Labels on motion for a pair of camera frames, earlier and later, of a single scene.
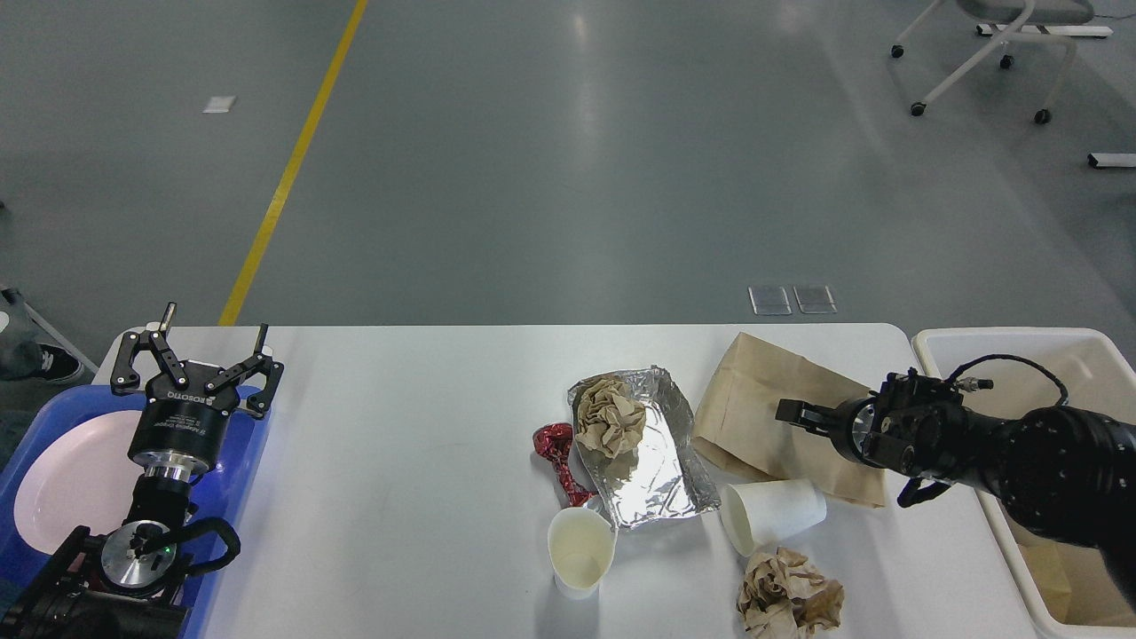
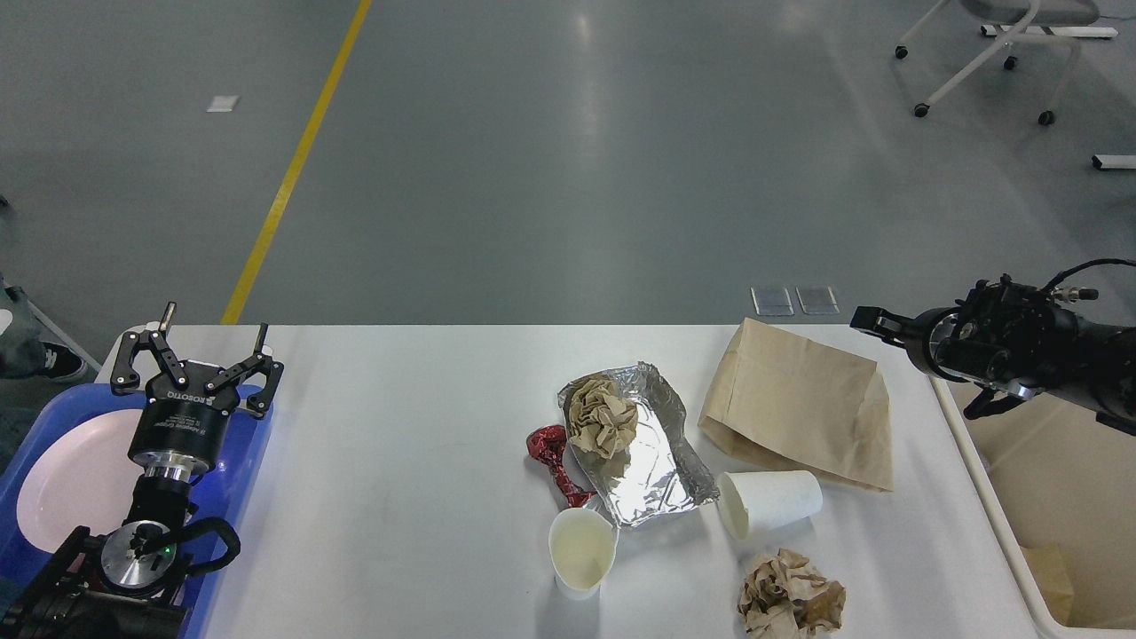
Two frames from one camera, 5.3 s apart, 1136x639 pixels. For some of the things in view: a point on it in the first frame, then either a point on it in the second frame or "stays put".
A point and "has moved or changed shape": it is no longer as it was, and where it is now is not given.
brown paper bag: (736, 425) has moved or changed shape
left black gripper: (182, 424) stays put
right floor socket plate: (814, 299) stays put
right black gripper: (851, 426) to (929, 339)
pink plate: (82, 475) stays put
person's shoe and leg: (21, 356) stays put
